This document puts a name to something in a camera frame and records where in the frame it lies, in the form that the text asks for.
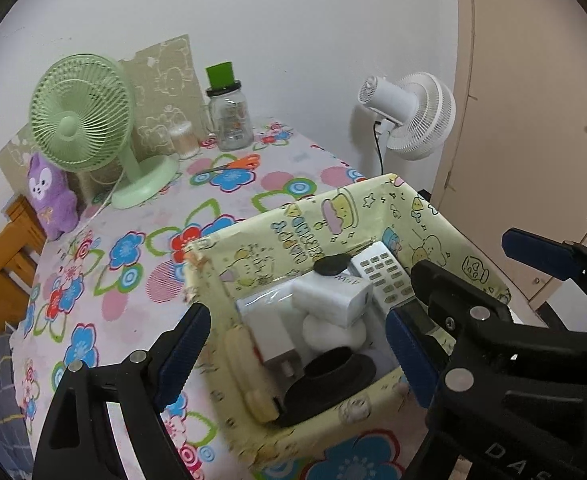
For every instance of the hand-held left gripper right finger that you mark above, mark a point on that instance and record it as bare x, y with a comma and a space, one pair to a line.
408, 355

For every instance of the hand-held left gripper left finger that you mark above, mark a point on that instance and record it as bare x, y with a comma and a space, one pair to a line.
183, 345

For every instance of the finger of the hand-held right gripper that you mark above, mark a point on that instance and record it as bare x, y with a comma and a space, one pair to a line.
448, 285
538, 255

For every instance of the white remote control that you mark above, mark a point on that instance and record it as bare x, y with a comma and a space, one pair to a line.
386, 275

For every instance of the white box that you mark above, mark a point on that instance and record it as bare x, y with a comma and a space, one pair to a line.
268, 330

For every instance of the black round stand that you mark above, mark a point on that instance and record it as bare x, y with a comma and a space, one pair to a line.
323, 385

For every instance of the white cube charger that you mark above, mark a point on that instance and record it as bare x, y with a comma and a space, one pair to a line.
331, 300

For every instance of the black round disc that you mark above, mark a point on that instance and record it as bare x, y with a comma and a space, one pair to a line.
331, 265

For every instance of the yellow cartoon-print storage box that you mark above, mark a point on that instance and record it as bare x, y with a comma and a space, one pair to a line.
283, 240

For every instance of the beige door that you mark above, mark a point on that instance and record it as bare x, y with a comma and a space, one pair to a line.
523, 110

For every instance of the white standing fan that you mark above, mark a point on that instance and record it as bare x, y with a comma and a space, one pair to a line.
418, 115

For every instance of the purple plush toy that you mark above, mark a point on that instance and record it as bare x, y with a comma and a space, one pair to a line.
48, 200

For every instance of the clear cotton swab container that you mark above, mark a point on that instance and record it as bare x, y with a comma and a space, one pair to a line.
183, 142

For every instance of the glass jar with green lid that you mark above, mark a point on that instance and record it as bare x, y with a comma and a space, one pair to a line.
228, 120

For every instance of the green desk fan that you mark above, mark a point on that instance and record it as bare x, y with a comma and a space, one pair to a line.
73, 125

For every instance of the beige patterned cardboard panel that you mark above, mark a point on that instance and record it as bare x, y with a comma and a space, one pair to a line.
168, 85

